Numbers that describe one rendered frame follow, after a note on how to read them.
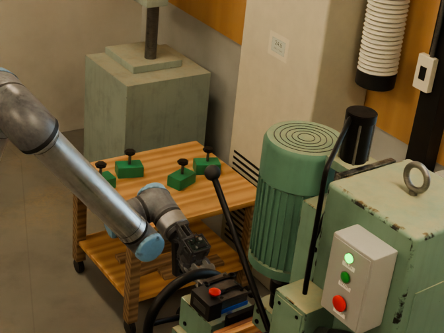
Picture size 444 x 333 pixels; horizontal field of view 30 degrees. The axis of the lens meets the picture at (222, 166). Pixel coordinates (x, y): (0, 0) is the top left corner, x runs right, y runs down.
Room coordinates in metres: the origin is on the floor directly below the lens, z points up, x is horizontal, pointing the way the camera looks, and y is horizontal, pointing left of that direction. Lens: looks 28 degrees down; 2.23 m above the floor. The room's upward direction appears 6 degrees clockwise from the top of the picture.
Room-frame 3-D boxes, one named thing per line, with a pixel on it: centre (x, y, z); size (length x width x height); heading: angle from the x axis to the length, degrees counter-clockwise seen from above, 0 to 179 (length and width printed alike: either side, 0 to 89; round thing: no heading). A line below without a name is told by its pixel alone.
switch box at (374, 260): (1.21, -0.26, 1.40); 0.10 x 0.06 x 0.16; 39
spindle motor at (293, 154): (1.55, -0.17, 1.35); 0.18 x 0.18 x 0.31
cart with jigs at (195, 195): (3.04, 0.23, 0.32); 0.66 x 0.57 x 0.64; 127
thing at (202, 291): (1.68, -0.02, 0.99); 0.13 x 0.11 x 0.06; 129
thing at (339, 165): (1.44, -0.25, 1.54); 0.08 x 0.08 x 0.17; 39
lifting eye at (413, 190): (1.32, -0.35, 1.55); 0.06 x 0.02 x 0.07; 39
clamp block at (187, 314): (1.68, -0.03, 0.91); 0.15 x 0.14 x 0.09; 129
